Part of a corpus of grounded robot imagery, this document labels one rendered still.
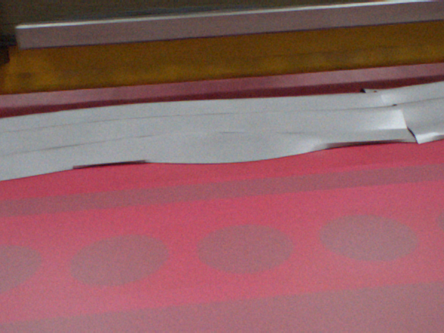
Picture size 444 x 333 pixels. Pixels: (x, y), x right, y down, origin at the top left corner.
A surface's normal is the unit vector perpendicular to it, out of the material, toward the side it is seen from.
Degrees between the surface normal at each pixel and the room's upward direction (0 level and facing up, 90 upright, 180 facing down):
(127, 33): 90
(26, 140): 32
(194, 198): 0
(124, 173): 0
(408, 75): 0
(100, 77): 90
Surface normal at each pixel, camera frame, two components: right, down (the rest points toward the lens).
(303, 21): 0.07, 0.36
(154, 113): -0.03, -0.58
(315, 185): -0.06, -0.93
